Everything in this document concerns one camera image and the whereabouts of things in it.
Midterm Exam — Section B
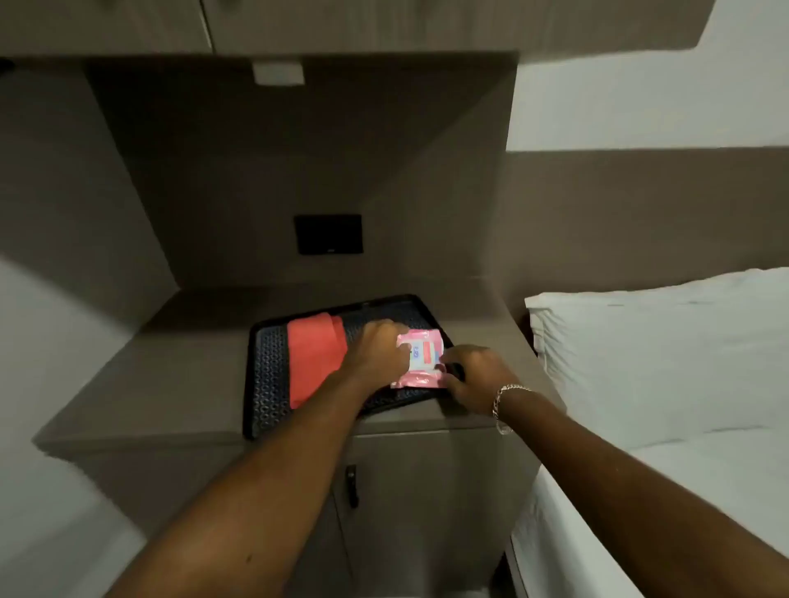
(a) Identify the person's right hand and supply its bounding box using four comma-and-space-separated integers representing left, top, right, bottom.
439, 344, 522, 419

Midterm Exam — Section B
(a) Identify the person's left hand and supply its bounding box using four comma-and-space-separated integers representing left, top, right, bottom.
342, 320, 413, 391

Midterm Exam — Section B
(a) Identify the pink wipes packet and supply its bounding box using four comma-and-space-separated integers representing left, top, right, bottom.
391, 328, 448, 390

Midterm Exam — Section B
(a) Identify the person's right forearm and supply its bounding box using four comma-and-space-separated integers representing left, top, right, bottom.
497, 391, 789, 598

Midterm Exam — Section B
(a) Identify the person's left forearm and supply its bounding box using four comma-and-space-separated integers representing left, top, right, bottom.
104, 370, 378, 598

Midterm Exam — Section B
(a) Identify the red folded cloth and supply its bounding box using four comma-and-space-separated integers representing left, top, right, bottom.
287, 313, 349, 410

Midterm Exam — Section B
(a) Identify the brown bedside cabinet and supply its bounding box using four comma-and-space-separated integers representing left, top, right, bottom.
34, 280, 565, 598

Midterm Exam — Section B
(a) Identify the black plastic tray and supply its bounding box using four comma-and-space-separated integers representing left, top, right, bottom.
242, 294, 466, 441

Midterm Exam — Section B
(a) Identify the white pillow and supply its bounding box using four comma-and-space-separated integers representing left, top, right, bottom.
524, 267, 789, 452

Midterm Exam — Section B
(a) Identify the brown headboard panel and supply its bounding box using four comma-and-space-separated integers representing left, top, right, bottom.
493, 145, 789, 321

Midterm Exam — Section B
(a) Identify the white under-cabinet light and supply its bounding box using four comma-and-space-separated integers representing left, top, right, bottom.
251, 60, 306, 86

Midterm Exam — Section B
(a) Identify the brown overhead cabinet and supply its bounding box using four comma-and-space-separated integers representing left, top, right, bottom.
0, 0, 717, 62

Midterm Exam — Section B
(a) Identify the silver chain bracelet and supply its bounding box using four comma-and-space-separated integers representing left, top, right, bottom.
491, 384, 532, 436

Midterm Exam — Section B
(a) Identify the black wall switch panel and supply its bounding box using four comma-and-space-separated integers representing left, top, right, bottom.
293, 213, 365, 256

